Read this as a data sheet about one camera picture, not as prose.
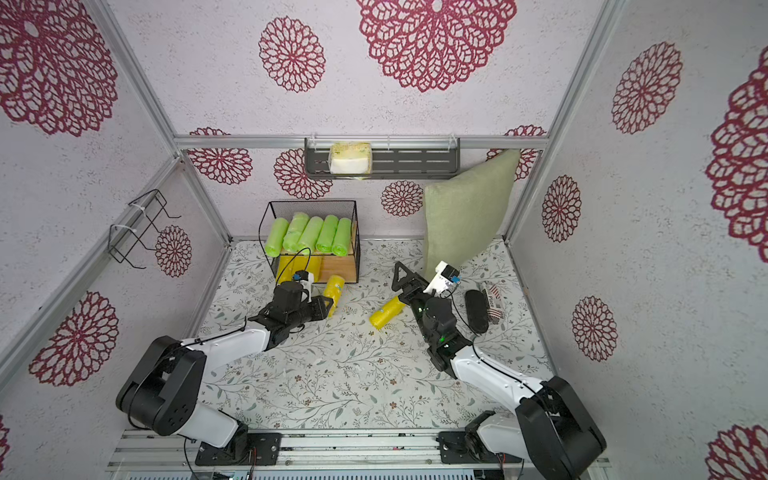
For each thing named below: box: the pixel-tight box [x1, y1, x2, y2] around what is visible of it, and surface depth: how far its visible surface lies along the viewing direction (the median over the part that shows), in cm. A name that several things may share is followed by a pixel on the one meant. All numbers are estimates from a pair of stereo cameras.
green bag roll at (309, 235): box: [291, 216, 324, 254], surface depth 97 cm
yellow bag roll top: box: [369, 296, 406, 330], surface depth 98 cm
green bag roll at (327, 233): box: [316, 214, 339, 253], surface depth 96 cm
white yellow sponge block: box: [329, 142, 372, 175], surface depth 92 cm
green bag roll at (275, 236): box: [264, 217, 289, 257], surface depth 96 cm
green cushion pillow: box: [424, 149, 521, 281], surface depth 89 cm
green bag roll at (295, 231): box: [282, 212, 310, 253], surface depth 97 cm
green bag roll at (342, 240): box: [333, 217, 351, 257], surface depth 94 cm
